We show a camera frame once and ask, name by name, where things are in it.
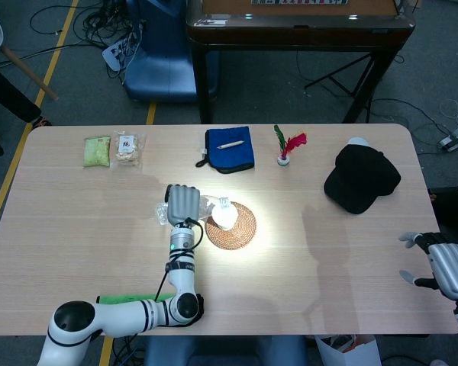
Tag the person's leg in black trousers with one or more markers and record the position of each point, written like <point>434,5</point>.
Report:
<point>7,93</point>

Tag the white paper cup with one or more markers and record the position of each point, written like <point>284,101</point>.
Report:
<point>224,218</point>

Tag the beige pen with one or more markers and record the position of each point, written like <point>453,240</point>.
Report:
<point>231,144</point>

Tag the black baseball cap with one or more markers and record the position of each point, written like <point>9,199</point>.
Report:
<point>360,179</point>

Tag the dark wooden mahjong table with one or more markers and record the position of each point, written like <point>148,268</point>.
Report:
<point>297,32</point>

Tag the black tripod stand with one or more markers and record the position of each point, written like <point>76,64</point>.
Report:
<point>337,78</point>

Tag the white power strip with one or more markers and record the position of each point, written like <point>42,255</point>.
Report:
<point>116,51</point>

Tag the green snack packet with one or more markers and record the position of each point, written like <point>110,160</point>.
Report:
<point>96,152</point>

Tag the round woven rattan coaster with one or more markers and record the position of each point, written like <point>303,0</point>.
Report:
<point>238,236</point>

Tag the clear biscuit packet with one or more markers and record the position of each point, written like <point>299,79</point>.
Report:
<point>128,150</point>

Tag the blue chair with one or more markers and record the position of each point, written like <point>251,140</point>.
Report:
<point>164,68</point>

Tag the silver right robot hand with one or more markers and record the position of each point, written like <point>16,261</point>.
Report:
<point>452,270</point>

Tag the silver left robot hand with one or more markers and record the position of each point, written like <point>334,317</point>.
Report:
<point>183,204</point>

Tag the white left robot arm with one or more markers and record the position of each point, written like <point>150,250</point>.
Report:
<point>126,318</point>

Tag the white paper bag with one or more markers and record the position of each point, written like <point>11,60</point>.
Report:
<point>351,350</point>

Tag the red green feather shuttlecock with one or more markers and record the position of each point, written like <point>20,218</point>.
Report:
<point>290,146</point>

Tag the green microfiber towel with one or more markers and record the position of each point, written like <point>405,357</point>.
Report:
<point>129,298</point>

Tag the blue fabric pouch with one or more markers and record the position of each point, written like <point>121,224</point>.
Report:
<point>234,158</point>

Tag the clear plastic bottle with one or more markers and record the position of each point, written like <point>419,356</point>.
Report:
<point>208,206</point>

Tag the grey power strip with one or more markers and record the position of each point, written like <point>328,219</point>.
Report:
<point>456,137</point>

